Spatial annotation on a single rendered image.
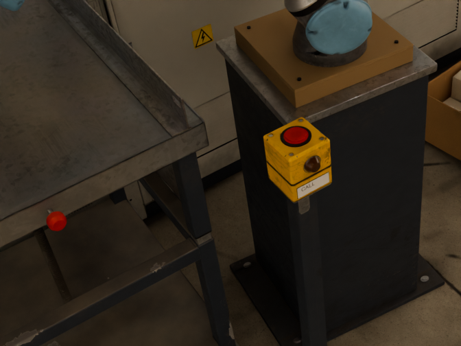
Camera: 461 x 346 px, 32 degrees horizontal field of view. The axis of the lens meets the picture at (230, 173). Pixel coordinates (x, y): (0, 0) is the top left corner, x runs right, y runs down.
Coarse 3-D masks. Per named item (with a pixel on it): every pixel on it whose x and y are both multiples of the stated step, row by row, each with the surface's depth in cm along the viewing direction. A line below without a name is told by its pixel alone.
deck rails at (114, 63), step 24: (48, 0) 180; (72, 0) 173; (72, 24) 171; (96, 24) 164; (96, 48) 163; (120, 48) 156; (120, 72) 156; (144, 72) 149; (144, 96) 149; (168, 96) 142; (168, 120) 143
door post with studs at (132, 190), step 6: (126, 186) 235; (132, 186) 236; (132, 192) 237; (138, 192) 238; (132, 198) 239; (138, 198) 240; (132, 204) 240; (138, 204) 241; (138, 210) 242; (144, 210) 244; (144, 216) 245
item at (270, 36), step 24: (264, 24) 172; (288, 24) 171; (384, 24) 167; (264, 48) 166; (288, 48) 165; (384, 48) 161; (408, 48) 161; (264, 72) 166; (288, 72) 158; (312, 72) 158; (336, 72) 157; (360, 72) 159; (288, 96) 158; (312, 96) 157
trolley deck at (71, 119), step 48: (0, 48) 169; (48, 48) 166; (0, 96) 156; (48, 96) 154; (96, 96) 152; (0, 144) 145; (48, 144) 143; (96, 144) 141; (144, 144) 140; (192, 144) 144; (0, 192) 135; (48, 192) 134; (96, 192) 138; (0, 240) 133
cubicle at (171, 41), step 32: (96, 0) 195; (128, 0) 198; (160, 0) 203; (192, 0) 208; (224, 0) 213; (256, 0) 219; (128, 32) 203; (160, 32) 208; (192, 32) 214; (224, 32) 219; (160, 64) 214; (192, 64) 220; (224, 64) 226; (192, 96) 226; (224, 96) 233; (224, 128) 240; (224, 160) 247
